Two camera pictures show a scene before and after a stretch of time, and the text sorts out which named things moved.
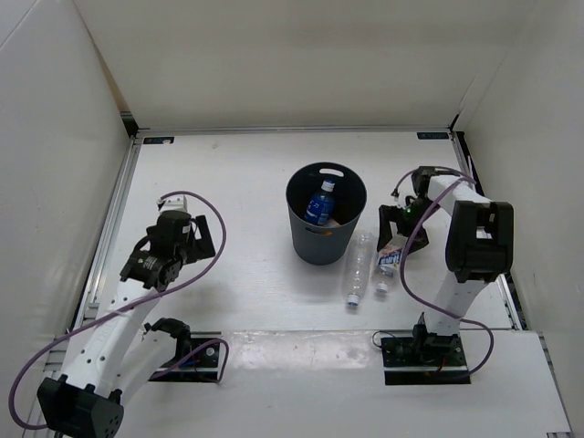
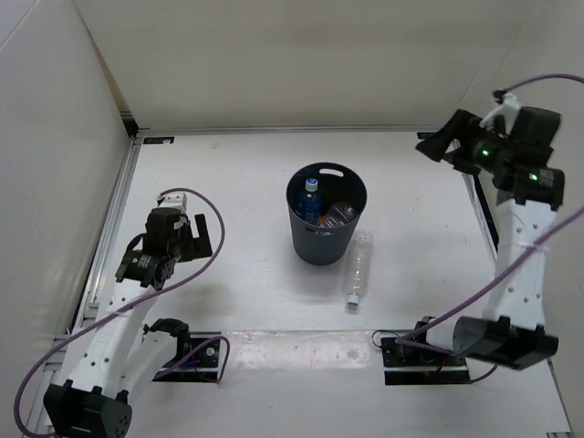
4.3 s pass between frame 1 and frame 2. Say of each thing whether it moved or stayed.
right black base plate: stayed
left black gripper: stayed
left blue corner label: stayed
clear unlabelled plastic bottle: stayed
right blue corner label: stayed
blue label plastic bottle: moved
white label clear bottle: moved
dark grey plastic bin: stayed
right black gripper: moved
